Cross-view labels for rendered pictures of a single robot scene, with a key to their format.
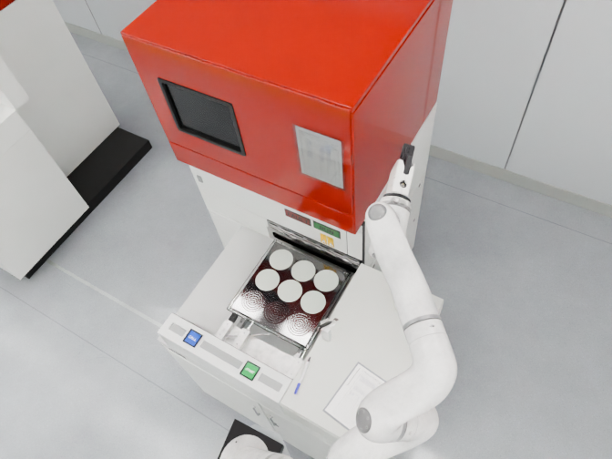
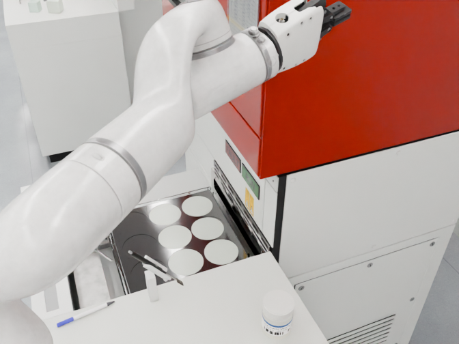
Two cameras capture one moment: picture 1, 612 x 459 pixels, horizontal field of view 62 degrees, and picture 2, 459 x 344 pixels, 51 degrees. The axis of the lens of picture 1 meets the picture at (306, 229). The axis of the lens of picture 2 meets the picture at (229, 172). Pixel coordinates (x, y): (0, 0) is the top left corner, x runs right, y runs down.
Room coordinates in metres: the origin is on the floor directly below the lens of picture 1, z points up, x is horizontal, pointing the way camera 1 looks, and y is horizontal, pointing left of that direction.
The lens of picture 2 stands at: (0.14, -0.56, 1.94)
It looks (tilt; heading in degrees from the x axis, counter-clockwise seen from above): 37 degrees down; 30
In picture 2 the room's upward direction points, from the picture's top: straight up
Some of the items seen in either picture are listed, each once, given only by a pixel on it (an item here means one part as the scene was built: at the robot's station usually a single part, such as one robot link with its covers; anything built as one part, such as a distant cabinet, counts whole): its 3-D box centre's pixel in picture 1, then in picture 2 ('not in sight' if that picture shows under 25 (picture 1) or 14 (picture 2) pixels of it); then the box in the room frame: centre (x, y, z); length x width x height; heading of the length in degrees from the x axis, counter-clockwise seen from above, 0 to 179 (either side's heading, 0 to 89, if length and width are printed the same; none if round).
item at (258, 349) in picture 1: (259, 351); (89, 274); (0.73, 0.25, 0.87); 0.36 x 0.08 x 0.03; 52
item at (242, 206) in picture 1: (274, 215); (220, 153); (1.25, 0.12, 1.02); 0.82 x 0.03 x 0.40; 52
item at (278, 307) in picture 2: not in sight; (277, 314); (0.78, -0.31, 1.01); 0.07 x 0.07 x 0.10
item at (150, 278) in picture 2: (328, 327); (157, 277); (0.72, -0.02, 1.03); 0.06 x 0.04 x 0.13; 142
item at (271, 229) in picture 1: (312, 249); (237, 217); (1.13, -0.01, 0.89); 0.44 x 0.02 x 0.10; 52
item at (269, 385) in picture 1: (226, 361); (48, 256); (0.71, 0.38, 0.89); 0.55 x 0.09 x 0.14; 52
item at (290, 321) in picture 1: (290, 290); (175, 237); (0.95, 0.10, 0.90); 0.34 x 0.34 x 0.01; 52
